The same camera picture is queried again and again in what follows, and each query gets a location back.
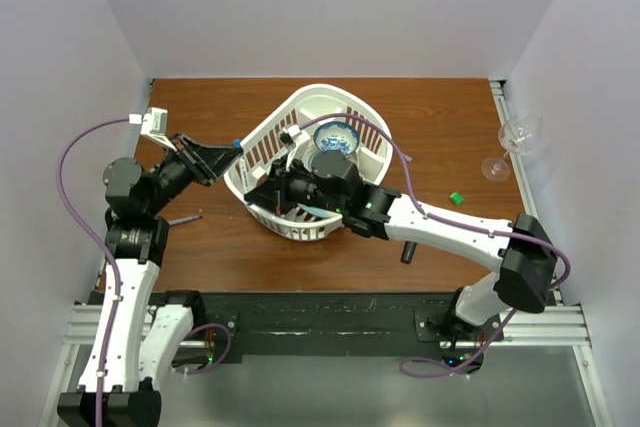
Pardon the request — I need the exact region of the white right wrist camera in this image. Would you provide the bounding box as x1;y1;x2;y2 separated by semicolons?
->
279;125;311;151

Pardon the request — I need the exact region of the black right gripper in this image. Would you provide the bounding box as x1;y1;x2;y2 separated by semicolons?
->
246;153;346;215

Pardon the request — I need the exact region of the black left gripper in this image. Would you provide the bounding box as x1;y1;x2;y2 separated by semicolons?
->
144;132;242;215

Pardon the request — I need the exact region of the blue floral ceramic bowl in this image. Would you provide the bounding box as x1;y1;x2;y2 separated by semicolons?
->
313;121;360;156

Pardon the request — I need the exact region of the green highlighter cap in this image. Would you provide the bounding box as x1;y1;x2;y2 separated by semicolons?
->
449;192;464;206

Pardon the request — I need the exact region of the black green highlighter pen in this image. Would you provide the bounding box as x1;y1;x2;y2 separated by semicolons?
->
401;241;417;264

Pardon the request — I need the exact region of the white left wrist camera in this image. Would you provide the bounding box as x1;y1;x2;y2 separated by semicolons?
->
140;107;168;138

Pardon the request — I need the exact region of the cream and teal plate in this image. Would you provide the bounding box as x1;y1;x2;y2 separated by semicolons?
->
299;204;339;219

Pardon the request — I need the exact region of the white blue marker pen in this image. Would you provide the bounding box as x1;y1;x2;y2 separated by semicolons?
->
238;158;250;193

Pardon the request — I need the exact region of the white plastic dish basket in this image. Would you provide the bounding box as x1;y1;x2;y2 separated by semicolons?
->
224;84;393;241

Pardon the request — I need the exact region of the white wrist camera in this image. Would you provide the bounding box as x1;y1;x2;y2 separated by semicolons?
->
279;125;311;151
140;107;168;138

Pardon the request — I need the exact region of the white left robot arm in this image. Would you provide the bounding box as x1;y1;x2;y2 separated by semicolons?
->
57;134;243;426

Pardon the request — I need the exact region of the purple pen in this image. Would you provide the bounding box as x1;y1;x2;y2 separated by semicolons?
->
169;214;202;226

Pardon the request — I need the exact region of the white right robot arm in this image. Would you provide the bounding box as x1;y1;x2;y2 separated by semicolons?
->
244;152;558;340

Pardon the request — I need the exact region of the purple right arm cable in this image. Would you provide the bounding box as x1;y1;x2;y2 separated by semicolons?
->
297;112;572;379

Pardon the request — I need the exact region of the clear wine glass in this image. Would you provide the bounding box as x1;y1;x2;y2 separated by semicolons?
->
481;113;543;182

